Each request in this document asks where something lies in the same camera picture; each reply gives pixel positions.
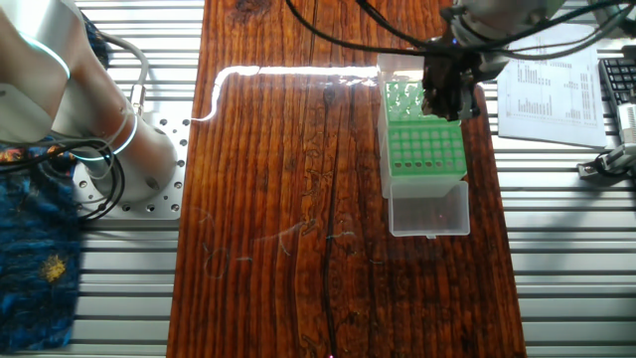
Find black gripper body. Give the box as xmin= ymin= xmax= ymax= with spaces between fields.
xmin=421 ymin=54 xmax=482 ymax=95

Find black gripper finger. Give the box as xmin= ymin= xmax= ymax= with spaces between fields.
xmin=446 ymin=84 xmax=482 ymax=123
xmin=421 ymin=91 xmax=453 ymax=120

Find printed white paper sheet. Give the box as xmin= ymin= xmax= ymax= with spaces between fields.
xmin=496 ymin=22 xmax=608 ymax=149

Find black keyboard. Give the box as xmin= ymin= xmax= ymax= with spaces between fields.
xmin=597 ymin=57 xmax=636 ymax=135

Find brown wooden board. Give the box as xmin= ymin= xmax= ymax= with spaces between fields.
xmin=166 ymin=0 xmax=528 ymax=358

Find blue painted cloth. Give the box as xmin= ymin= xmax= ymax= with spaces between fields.
xmin=0 ymin=12 xmax=111 ymax=353

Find aluminium post with foot bracket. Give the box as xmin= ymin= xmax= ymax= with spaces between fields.
xmin=576 ymin=141 xmax=636 ymax=181

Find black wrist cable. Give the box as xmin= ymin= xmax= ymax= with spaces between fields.
xmin=284 ymin=0 xmax=438 ymax=57

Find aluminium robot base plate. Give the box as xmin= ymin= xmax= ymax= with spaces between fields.
xmin=73 ymin=112 xmax=189 ymax=222

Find grey base cable with connector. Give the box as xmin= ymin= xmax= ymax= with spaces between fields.
xmin=101 ymin=33 xmax=151 ymax=116

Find black base cable loops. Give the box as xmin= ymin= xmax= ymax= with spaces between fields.
xmin=0 ymin=137 xmax=128 ymax=221

